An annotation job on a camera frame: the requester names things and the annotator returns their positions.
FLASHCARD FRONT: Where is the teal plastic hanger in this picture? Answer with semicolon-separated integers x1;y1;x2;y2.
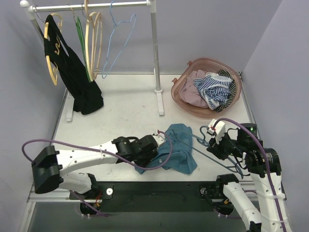
172;126;245;180

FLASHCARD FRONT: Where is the teal tank top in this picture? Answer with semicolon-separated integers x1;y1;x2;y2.
147;123;197;174

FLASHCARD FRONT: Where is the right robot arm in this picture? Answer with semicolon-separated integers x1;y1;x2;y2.
206;118;292;232

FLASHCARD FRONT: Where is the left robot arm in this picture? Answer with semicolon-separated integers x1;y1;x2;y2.
31;135;165;199

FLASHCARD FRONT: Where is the cream wooden hanger with garment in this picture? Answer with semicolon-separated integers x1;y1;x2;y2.
43;13;63;86

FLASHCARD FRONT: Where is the beige wooden hanger front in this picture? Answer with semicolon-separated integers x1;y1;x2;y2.
84;12;97;82

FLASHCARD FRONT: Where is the green thin hanger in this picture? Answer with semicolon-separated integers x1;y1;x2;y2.
70;7;93;83

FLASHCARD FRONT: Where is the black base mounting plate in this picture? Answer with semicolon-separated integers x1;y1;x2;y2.
92;181;234;215

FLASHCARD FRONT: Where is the black white striped garment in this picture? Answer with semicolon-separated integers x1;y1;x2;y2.
213;69;237;113

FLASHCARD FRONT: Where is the blue white striped garment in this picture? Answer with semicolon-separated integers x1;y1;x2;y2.
194;72;233;110

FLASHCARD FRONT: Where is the pink plastic laundry basket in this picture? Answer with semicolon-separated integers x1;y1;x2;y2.
171;58;242;119

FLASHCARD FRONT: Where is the pale pink garment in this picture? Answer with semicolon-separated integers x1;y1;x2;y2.
179;70;209;108

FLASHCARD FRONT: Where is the black hanging garment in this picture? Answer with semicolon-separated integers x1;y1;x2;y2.
44;15;104;115

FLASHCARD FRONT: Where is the white clothes rack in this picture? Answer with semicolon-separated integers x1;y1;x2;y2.
20;0;165;116

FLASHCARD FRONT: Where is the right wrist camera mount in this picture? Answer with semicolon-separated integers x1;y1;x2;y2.
207;119;226;144

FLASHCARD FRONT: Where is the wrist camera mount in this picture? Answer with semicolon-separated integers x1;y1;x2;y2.
152;131;166;147
207;119;226;144

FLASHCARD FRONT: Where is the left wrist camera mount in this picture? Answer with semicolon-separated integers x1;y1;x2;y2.
152;131;166;147

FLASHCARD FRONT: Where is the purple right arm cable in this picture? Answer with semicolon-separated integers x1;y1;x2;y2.
210;117;288;232

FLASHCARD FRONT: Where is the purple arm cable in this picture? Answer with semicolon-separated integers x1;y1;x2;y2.
21;130;173;218
210;117;288;232

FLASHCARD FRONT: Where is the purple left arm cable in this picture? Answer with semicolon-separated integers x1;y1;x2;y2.
21;130;173;218

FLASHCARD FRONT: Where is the light blue wire hanger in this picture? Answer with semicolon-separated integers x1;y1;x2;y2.
101;1;137;79

